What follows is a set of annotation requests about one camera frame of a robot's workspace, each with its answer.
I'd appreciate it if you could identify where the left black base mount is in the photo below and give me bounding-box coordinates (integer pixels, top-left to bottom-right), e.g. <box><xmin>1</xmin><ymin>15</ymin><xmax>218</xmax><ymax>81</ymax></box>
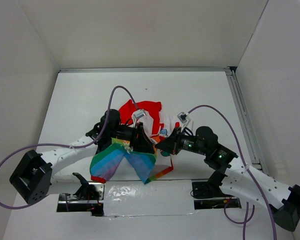
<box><xmin>56</xmin><ymin>172</ymin><xmax>105</xmax><ymax>217</ymax></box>

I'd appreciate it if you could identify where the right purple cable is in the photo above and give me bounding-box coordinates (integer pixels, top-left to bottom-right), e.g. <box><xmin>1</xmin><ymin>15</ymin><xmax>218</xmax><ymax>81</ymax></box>
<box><xmin>187</xmin><ymin>104</ymin><xmax>278</xmax><ymax>240</ymax></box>

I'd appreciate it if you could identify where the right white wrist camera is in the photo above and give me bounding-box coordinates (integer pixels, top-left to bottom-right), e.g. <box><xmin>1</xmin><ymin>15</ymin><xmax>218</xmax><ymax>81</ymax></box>
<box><xmin>177</xmin><ymin>112</ymin><xmax>191</xmax><ymax>129</ymax></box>

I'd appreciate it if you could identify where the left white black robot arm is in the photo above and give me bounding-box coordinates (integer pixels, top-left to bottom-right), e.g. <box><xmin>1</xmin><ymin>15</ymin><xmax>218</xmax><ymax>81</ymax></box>
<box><xmin>9</xmin><ymin>109</ymin><xmax>156</xmax><ymax>205</ymax></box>

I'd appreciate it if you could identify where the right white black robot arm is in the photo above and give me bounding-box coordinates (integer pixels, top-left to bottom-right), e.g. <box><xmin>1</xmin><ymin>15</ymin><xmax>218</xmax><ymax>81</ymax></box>
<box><xmin>155</xmin><ymin>126</ymin><xmax>300</xmax><ymax>232</ymax></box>

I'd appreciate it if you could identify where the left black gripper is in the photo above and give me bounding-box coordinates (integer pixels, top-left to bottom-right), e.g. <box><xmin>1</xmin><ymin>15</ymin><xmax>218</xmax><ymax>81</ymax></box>
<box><xmin>109</xmin><ymin>121</ymin><xmax>155</xmax><ymax>154</ymax></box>

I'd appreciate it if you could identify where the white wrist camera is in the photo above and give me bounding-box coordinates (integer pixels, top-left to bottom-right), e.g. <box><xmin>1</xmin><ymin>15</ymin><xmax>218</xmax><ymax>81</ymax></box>
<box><xmin>177</xmin><ymin>112</ymin><xmax>191</xmax><ymax>129</ymax></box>
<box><xmin>131</xmin><ymin>109</ymin><xmax>146</xmax><ymax>126</ymax></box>

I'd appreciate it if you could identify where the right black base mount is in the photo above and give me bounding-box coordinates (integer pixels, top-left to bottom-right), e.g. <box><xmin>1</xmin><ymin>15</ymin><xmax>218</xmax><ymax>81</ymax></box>
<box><xmin>190</xmin><ymin>172</ymin><xmax>241</xmax><ymax>210</ymax></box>

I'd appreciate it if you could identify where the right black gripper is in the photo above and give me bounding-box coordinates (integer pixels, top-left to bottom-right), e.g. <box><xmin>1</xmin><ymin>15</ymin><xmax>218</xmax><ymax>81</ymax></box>
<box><xmin>155</xmin><ymin>126</ymin><xmax>208</xmax><ymax>156</ymax></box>

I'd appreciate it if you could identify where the purple cable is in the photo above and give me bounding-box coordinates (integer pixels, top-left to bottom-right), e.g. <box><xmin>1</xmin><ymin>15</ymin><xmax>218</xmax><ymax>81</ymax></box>
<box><xmin>0</xmin><ymin>85</ymin><xmax>141</xmax><ymax>210</ymax></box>
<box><xmin>187</xmin><ymin>104</ymin><xmax>278</xmax><ymax>240</ymax></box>

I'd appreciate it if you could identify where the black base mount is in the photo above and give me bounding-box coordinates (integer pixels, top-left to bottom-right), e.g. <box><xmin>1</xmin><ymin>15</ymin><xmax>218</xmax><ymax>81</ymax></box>
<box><xmin>190</xmin><ymin>172</ymin><xmax>241</xmax><ymax>210</ymax></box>
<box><xmin>56</xmin><ymin>172</ymin><xmax>105</xmax><ymax>217</ymax></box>

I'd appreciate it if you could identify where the aluminium frame rail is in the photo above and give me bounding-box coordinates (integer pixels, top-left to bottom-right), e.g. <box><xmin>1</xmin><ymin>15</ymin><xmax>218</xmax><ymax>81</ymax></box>
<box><xmin>49</xmin><ymin>67</ymin><xmax>268</xmax><ymax>173</ymax></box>

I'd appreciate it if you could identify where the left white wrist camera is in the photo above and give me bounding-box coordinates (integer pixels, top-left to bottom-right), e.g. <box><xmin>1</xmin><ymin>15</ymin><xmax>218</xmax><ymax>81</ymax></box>
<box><xmin>131</xmin><ymin>109</ymin><xmax>146</xmax><ymax>126</ymax></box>

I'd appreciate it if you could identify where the colourful rainbow children's jacket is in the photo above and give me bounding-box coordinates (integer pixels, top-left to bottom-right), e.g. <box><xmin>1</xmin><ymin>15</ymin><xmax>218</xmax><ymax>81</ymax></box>
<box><xmin>86</xmin><ymin>100</ymin><xmax>181</xmax><ymax>184</ymax></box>

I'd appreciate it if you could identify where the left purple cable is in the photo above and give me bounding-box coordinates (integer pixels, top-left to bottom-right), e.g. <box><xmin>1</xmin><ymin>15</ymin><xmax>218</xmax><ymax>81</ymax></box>
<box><xmin>0</xmin><ymin>85</ymin><xmax>141</xmax><ymax>210</ymax></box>

